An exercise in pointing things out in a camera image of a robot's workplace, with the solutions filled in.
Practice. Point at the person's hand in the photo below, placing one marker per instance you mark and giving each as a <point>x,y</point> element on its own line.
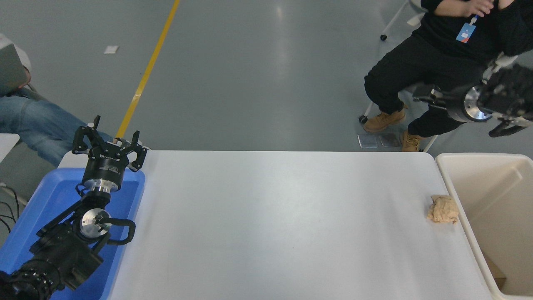
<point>479,7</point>

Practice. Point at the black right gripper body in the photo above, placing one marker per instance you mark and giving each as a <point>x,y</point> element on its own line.
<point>457,106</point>

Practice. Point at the white chair leg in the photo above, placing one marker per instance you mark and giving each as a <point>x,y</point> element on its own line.
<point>14,193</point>

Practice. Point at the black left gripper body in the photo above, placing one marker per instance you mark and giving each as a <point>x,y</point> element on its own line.
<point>105,166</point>

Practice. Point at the person's forearm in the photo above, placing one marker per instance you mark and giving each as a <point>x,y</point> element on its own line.
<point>449,7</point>

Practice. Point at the square silver floor plate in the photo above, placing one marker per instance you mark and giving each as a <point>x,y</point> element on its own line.
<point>390,140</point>
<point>367,141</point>

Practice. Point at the brown cardboard piece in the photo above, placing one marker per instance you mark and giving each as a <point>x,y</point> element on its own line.
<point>494,271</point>

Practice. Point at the blue plastic tray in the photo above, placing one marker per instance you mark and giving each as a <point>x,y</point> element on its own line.
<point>54,196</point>

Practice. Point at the white side table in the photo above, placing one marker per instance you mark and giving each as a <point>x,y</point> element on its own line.
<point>7,143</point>

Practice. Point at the large pale plastic bin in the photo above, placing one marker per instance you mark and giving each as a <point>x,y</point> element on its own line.
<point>495,200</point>

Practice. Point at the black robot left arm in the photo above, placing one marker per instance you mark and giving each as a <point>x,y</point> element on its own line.
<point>62,250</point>

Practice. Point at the person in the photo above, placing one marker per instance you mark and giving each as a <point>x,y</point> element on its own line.
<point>29,121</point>
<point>420,66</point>

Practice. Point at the small white paper scrap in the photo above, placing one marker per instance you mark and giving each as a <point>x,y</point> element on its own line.
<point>111,49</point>

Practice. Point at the blue id badge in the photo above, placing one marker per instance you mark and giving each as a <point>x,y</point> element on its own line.
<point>465,32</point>

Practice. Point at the crumpled tan paper ball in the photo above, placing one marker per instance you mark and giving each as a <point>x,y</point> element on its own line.
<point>444,209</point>

